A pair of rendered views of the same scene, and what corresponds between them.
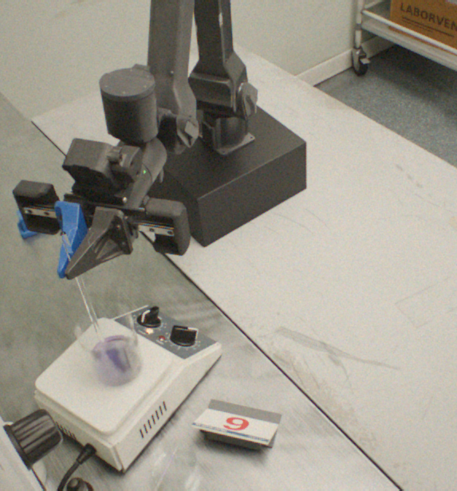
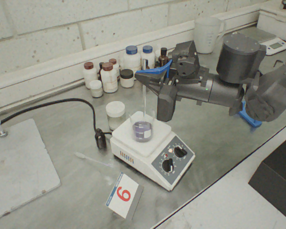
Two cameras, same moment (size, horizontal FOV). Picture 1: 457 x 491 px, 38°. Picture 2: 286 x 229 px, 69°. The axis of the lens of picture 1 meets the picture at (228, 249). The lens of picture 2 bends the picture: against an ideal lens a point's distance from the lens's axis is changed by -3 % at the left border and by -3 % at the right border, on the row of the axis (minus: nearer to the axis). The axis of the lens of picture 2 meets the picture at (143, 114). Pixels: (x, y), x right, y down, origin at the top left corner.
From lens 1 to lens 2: 0.53 m
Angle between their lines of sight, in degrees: 60
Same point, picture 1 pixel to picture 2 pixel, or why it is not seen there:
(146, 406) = (126, 150)
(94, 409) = (122, 129)
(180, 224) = (159, 103)
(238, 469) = (106, 197)
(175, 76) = (283, 77)
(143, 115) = (225, 62)
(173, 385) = (139, 161)
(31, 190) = not seen: hidden behind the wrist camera
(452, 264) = not seen: outside the picture
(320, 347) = not seen: outside the picture
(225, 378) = (156, 193)
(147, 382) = (133, 145)
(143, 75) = (253, 48)
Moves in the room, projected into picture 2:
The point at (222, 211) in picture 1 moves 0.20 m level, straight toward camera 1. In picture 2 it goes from (269, 185) to (184, 191)
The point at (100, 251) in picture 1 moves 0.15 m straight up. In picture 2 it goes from (153, 85) to (155, 7)
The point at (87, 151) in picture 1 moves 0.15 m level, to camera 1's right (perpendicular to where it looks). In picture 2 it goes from (183, 45) to (206, 98)
